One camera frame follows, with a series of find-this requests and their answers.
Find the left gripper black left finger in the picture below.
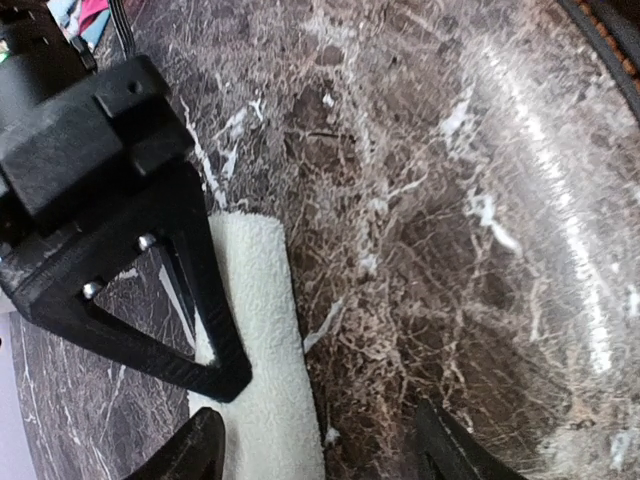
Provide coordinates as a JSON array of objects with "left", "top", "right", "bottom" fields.
[{"left": 127, "top": 407, "right": 225, "bottom": 480}]

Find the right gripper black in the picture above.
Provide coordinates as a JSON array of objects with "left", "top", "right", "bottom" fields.
[{"left": 1, "top": 1, "right": 193, "bottom": 235}]

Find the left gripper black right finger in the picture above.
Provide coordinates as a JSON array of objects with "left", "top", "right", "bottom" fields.
[{"left": 416, "top": 400, "right": 525, "bottom": 480}]

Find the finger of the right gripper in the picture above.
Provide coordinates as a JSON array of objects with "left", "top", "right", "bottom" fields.
[{"left": 1, "top": 164, "right": 252, "bottom": 403}]

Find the white embroidered towel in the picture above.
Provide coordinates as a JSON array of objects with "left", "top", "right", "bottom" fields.
[{"left": 188, "top": 212, "right": 325, "bottom": 479}]

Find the pink towel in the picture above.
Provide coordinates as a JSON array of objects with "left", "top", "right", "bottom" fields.
[{"left": 78, "top": 0, "right": 110, "bottom": 40}]

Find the light blue towel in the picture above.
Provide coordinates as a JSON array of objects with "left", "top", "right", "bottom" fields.
[{"left": 47, "top": 0, "right": 111, "bottom": 51}]

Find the black front rail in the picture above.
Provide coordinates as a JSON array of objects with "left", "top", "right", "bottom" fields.
[{"left": 559, "top": 0, "right": 639, "bottom": 119}]

